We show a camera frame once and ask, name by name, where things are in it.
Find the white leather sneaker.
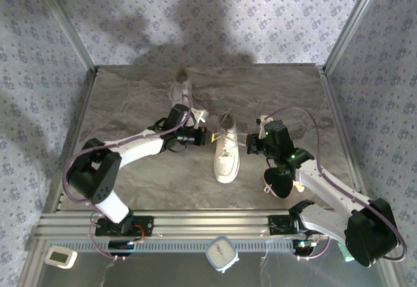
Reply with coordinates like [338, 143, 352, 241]
[168, 68, 196, 128]
[213, 111, 241, 184]

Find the plush doll with black hat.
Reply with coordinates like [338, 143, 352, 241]
[262, 166, 304, 199]

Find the black controller board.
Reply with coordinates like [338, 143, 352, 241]
[292, 239, 317, 257]
[108, 239, 136, 257]

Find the blue-rimmed square white clock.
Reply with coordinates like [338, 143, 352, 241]
[205, 236, 240, 274]

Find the green alarm clock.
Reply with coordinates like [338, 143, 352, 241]
[337, 241, 354, 264]

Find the white digital timer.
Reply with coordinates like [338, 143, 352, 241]
[44, 245, 78, 270]

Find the aluminium table edge rail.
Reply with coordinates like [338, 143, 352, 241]
[42, 67, 100, 215]
[317, 65, 364, 197]

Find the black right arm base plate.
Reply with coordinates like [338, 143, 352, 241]
[268, 215, 309, 236]

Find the aluminium mounting rail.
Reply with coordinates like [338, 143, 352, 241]
[35, 211, 351, 239]

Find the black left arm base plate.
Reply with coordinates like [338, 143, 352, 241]
[94, 215, 154, 238]

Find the grey slotted cable duct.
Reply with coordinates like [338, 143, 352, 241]
[48, 238, 296, 253]

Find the aluminium frame post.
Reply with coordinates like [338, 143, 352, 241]
[324, 0, 386, 73]
[32, 0, 99, 73]

